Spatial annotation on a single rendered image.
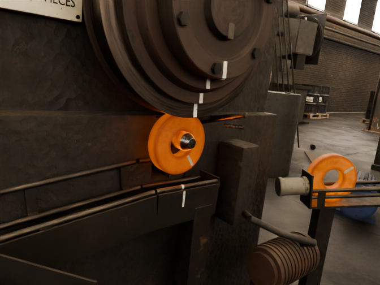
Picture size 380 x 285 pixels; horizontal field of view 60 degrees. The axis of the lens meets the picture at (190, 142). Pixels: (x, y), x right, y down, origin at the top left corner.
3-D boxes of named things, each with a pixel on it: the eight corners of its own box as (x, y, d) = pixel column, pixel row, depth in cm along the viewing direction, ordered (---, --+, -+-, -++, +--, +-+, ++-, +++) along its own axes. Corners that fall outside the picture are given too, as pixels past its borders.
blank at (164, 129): (135, 136, 74) (143, 139, 72) (182, 97, 80) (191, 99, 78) (164, 183, 83) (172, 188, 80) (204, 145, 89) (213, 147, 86)
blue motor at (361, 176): (329, 218, 254) (338, 176, 247) (338, 198, 303) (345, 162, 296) (374, 231, 239) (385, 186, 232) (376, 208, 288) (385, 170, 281)
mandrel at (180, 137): (160, 125, 90) (152, 139, 90) (149, 118, 88) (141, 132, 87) (202, 139, 78) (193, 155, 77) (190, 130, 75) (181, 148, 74)
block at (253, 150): (207, 214, 102) (216, 138, 97) (225, 209, 107) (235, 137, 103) (233, 228, 94) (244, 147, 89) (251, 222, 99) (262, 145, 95)
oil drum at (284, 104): (225, 165, 375) (235, 86, 357) (258, 160, 413) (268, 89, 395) (267, 181, 331) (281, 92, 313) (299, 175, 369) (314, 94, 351)
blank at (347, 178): (318, 207, 108) (323, 212, 104) (296, 169, 104) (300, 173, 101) (359, 182, 107) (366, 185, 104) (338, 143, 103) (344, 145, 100)
